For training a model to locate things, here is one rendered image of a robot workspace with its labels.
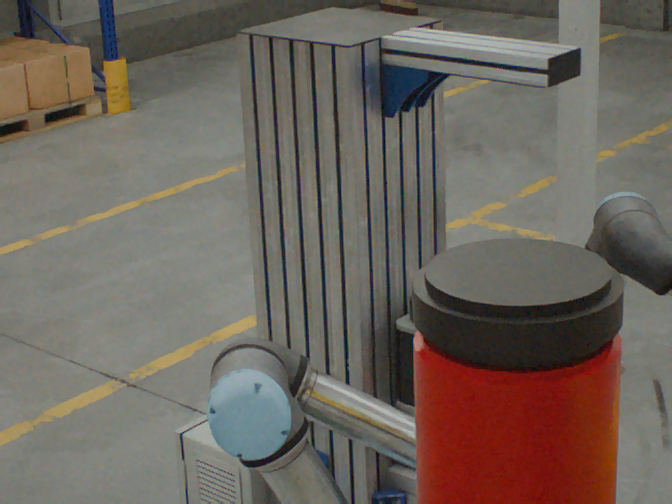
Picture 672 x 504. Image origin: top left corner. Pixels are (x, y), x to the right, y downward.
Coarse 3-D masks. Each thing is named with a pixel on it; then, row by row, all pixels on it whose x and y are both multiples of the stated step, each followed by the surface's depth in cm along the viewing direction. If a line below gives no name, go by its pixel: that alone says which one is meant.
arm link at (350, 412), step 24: (216, 360) 203; (288, 360) 203; (288, 384) 203; (312, 384) 205; (336, 384) 207; (312, 408) 205; (336, 408) 206; (360, 408) 207; (384, 408) 209; (336, 432) 209; (360, 432) 207; (384, 432) 208; (408, 432) 209; (408, 456) 209
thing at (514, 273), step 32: (448, 256) 33; (480, 256) 33; (512, 256) 32; (544, 256) 32; (576, 256) 32; (416, 288) 32; (448, 288) 31; (480, 288) 31; (512, 288) 31; (544, 288) 30; (576, 288) 30; (608, 288) 31; (416, 320) 32; (448, 320) 30; (480, 320) 30; (512, 320) 30; (544, 320) 29; (576, 320) 30; (608, 320) 30; (448, 352) 31; (480, 352) 30; (512, 352) 30; (544, 352) 30; (576, 352) 30
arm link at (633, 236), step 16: (624, 224) 242; (640, 224) 240; (656, 224) 241; (608, 240) 243; (624, 240) 240; (640, 240) 239; (656, 240) 238; (608, 256) 244; (624, 256) 240; (640, 256) 238; (656, 256) 238; (624, 272) 242; (640, 272) 239; (656, 272) 238; (656, 288) 240
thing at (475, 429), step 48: (432, 384) 31; (480, 384) 30; (528, 384) 30; (576, 384) 30; (432, 432) 32; (480, 432) 31; (528, 432) 30; (576, 432) 31; (432, 480) 32; (480, 480) 31; (528, 480) 31; (576, 480) 31
